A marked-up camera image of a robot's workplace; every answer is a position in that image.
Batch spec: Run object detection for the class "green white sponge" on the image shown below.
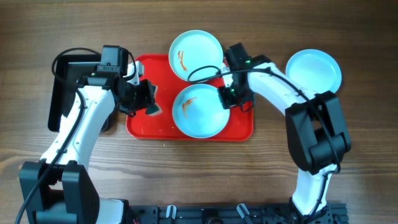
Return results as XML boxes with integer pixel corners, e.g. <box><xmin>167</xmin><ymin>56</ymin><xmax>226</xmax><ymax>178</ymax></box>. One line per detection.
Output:
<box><xmin>145</xmin><ymin>85</ymin><xmax>162</xmax><ymax>116</ymax></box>

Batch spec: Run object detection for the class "light blue plate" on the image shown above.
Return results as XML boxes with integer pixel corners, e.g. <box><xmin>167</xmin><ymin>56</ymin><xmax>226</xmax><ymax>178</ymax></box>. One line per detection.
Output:
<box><xmin>285</xmin><ymin>49</ymin><xmax>342</xmax><ymax>93</ymax></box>
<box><xmin>169</xmin><ymin>30</ymin><xmax>223</xmax><ymax>82</ymax></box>
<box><xmin>172</xmin><ymin>84</ymin><xmax>231</xmax><ymax>139</ymax></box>

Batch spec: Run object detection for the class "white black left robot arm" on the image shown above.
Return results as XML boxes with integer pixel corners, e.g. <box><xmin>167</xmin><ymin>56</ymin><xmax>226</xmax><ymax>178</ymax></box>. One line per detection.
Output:
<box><xmin>16</xmin><ymin>79</ymin><xmax>156</xmax><ymax>223</ymax></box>

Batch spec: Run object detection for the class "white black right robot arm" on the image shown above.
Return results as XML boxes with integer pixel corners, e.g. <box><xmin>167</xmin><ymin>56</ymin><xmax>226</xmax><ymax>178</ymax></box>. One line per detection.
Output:
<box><xmin>216</xmin><ymin>60</ymin><xmax>351</xmax><ymax>223</ymax></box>

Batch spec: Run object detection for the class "red plastic tray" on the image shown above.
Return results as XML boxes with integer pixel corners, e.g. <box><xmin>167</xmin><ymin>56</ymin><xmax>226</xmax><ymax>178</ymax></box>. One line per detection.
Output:
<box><xmin>126</xmin><ymin>54</ymin><xmax>254</xmax><ymax>142</ymax></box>

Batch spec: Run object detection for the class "black water tray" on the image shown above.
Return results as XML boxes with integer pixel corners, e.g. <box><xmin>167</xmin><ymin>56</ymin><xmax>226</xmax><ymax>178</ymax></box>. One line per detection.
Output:
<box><xmin>47</xmin><ymin>54</ymin><xmax>118</xmax><ymax>133</ymax></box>

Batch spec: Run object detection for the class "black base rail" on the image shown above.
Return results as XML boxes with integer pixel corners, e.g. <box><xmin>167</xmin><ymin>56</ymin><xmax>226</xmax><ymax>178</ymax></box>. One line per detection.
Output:
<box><xmin>127</xmin><ymin>203</ymin><xmax>349</xmax><ymax>224</ymax></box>

